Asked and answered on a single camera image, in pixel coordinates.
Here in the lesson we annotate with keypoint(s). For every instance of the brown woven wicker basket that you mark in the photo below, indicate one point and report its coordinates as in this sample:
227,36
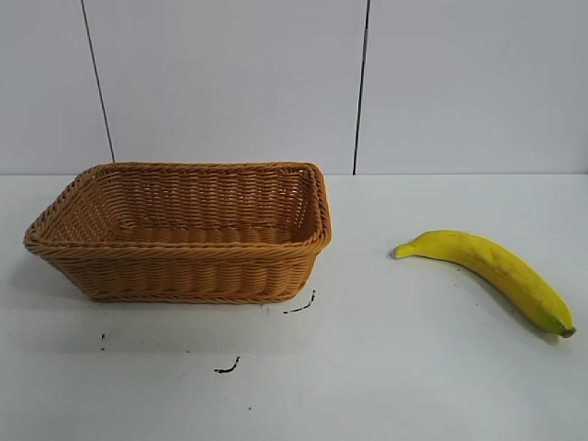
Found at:
184,271

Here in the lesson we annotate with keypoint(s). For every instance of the yellow banana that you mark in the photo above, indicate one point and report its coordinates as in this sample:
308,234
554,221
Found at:
496,271

